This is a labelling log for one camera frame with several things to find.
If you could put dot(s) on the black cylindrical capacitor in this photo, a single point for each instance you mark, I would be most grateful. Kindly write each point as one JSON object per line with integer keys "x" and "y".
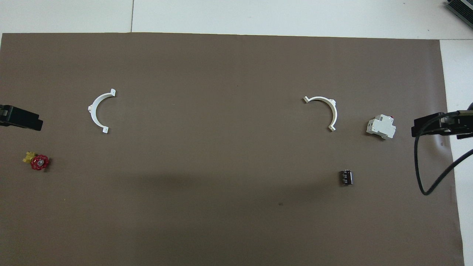
{"x": 346, "y": 177}

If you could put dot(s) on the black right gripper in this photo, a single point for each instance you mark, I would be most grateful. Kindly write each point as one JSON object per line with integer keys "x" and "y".
{"x": 462, "y": 119}

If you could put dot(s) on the grey ribbed device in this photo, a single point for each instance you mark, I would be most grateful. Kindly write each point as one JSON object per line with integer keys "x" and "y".
{"x": 463, "y": 7}

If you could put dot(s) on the red handwheel yellow valve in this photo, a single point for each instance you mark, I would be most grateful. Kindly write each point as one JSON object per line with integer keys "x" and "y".
{"x": 39, "y": 162}

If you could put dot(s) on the white circuit breaker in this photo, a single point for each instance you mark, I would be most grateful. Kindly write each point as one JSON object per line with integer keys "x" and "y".
{"x": 380, "y": 127}

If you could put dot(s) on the brown table mat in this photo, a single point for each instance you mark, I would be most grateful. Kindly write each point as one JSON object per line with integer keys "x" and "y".
{"x": 236, "y": 74}

